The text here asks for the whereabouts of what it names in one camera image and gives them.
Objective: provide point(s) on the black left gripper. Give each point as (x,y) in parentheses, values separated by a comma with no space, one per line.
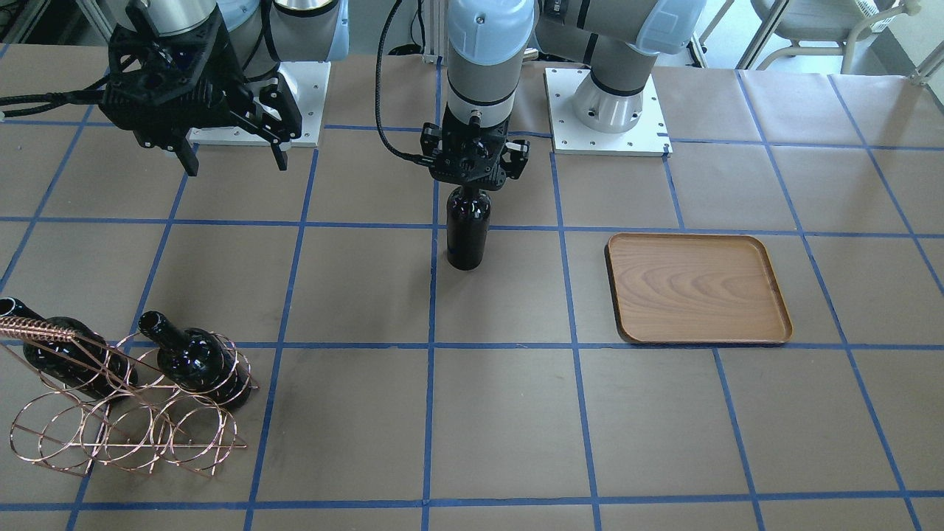
(518,158)

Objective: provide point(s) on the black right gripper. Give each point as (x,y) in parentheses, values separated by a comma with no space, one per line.
(234,68)

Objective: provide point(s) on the dark wine bottle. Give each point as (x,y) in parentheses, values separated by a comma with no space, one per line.
(468,217)
(83,366)
(197,361)

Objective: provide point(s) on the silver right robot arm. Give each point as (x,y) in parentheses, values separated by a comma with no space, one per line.
(304,32)

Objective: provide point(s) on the wooden tray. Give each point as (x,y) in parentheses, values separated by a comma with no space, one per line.
(687,289)

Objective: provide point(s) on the copper wire wine basket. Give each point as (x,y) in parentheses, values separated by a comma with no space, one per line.
(135,429)

